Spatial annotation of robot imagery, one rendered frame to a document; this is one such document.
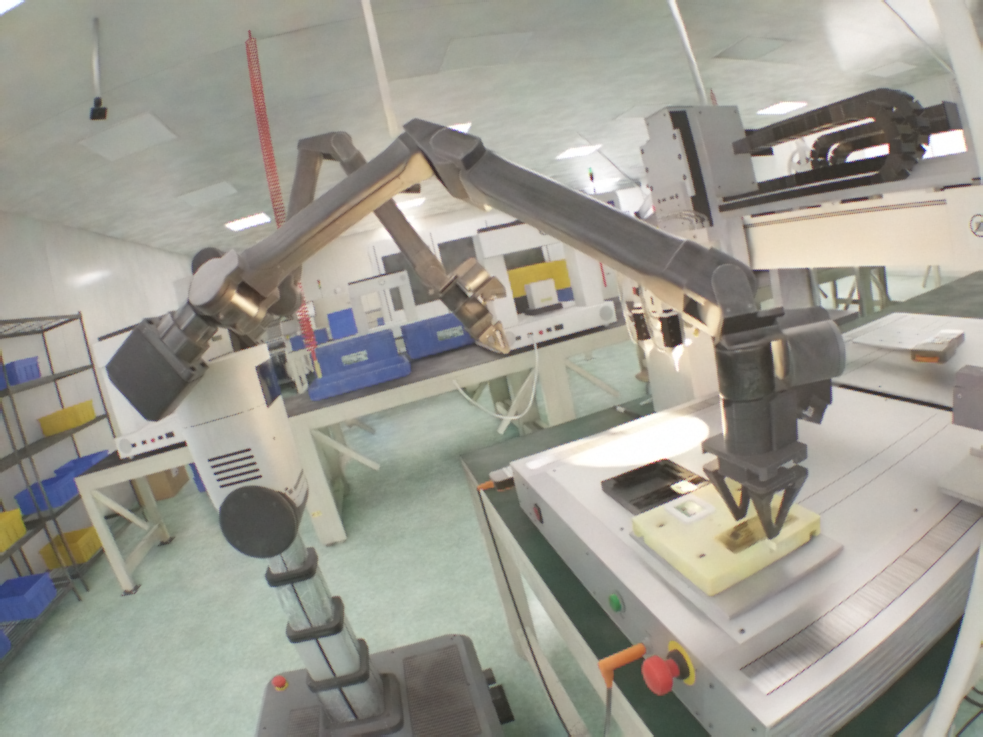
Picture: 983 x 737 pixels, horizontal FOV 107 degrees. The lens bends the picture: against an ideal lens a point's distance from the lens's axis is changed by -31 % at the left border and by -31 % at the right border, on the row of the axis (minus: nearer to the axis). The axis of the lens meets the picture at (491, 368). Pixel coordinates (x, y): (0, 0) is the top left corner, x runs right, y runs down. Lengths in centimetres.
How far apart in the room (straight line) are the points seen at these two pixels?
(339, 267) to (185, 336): 1144
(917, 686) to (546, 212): 65
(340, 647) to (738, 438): 95
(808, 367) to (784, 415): 5
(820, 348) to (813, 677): 29
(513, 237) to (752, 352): 240
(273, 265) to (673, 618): 66
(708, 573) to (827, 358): 23
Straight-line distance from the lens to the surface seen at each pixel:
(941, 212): 68
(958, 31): 39
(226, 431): 97
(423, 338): 356
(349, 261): 1220
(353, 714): 136
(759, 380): 50
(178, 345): 81
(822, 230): 79
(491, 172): 65
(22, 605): 340
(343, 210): 73
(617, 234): 56
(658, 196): 89
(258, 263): 75
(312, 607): 117
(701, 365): 115
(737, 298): 51
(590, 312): 295
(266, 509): 102
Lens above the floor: 121
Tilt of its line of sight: 10 degrees down
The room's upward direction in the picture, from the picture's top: 13 degrees counter-clockwise
